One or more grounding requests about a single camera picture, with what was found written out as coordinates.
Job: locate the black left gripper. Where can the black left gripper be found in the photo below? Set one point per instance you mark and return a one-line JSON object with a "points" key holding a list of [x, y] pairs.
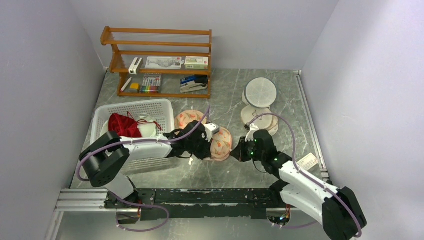
{"points": [[206, 152]]}

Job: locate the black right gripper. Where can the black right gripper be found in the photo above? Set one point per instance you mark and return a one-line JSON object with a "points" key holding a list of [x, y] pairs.
{"points": [[239, 152]]}

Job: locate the floral peach laundry bag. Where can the floral peach laundry bag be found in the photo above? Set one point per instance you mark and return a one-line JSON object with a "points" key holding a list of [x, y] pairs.
{"points": [[222, 141]]}

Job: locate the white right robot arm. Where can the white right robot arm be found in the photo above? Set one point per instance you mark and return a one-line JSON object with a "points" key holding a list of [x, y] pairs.
{"points": [[336, 209]]}

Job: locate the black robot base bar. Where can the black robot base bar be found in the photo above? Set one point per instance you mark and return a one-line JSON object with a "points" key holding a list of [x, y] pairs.
{"points": [[154, 204]]}

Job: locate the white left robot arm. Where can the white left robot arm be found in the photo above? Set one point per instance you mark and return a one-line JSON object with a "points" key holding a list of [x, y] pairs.
{"points": [[103, 160]]}

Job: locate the beige round laundry bag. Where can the beige round laundry bag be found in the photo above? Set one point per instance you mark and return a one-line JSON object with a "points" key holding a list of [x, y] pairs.
{"points": [[267, 122]]}

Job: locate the white bra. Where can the white bra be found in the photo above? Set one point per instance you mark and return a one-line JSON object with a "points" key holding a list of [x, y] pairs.
{"points": [[147, 127]]}

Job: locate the white round mesh laundry bag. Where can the white round mesh laundry bag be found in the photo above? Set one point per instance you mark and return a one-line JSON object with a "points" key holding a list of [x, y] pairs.
{"points": [[260, 93]]}

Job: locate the red bra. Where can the red bra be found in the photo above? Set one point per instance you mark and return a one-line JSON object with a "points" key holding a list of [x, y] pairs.
{"points": [[124, 125]]}

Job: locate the white plastic basket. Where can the white plastic basket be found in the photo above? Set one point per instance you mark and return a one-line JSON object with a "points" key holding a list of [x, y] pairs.
{"points": [[159, 109]]}

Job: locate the blue black stapler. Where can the blue black stapler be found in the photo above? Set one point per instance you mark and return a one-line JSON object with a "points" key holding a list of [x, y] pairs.
{"points": [[194, 83]]}

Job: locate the small white red box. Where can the small white red box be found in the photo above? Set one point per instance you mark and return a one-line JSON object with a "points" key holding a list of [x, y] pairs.
{"points": [[308, 162]]}

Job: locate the coloured marker pen set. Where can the coloured marker pen set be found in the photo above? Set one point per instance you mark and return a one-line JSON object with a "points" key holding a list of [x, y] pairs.
{"points": [[151, 84]]}

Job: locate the white green box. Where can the white green box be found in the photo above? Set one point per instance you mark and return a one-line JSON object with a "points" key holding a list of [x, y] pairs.
{"points": [[196, 62]]}

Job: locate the yellow sticky note block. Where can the yellow sticky note block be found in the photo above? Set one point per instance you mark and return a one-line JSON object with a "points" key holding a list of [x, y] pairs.
{"points": [[135, 87]]}

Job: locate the clear plastic package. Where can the clear plastic package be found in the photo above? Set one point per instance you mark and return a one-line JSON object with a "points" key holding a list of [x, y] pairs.
{"points": [[164, 62]]}

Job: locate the white marker pen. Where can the white marker pen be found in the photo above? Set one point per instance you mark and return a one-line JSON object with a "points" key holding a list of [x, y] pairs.
{"points": [[126, 85]]}

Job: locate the white handheld device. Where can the white handheld device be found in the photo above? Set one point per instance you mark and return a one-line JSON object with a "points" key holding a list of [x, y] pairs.
{"points": [[135, 66]]}

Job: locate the orange wooden shelf rack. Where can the orange wooden shelf rack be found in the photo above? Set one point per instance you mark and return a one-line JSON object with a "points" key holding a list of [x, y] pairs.
{"points": [[148, 42]]}

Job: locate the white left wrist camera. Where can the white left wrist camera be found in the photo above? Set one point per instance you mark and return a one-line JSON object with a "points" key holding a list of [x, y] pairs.
{"points": [[210, 130]]}

